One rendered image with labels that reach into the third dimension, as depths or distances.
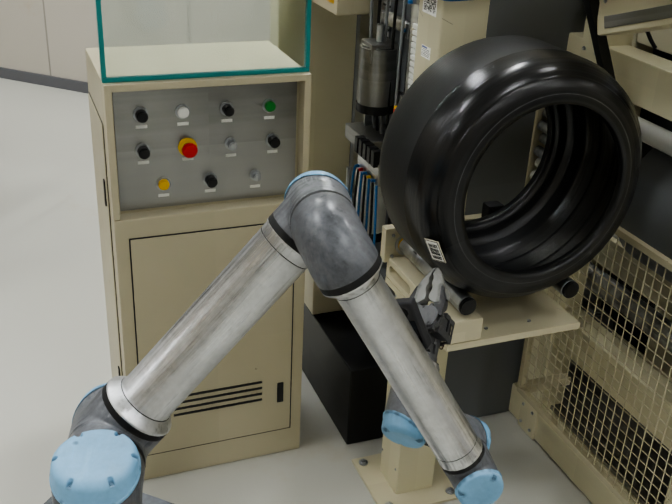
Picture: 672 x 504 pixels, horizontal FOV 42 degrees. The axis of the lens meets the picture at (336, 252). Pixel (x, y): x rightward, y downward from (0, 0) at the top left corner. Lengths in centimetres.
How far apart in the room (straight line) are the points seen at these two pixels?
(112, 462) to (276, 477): 137
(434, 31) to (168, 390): 109
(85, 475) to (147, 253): 103
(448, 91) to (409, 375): 65
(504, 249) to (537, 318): 20
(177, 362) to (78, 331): 207
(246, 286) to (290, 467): 144
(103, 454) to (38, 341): 208
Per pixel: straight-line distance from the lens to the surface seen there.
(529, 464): 306
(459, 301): 203
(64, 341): 362
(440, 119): 185
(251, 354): 271
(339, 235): 140
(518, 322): 220
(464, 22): 220
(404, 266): 226
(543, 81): 187
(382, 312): 146
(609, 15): 228
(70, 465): 158
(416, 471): 281
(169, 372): 163
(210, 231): 248
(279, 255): 153
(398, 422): 173
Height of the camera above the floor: 189
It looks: 26 degrees down
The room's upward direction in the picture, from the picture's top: 3 degrees clockwise
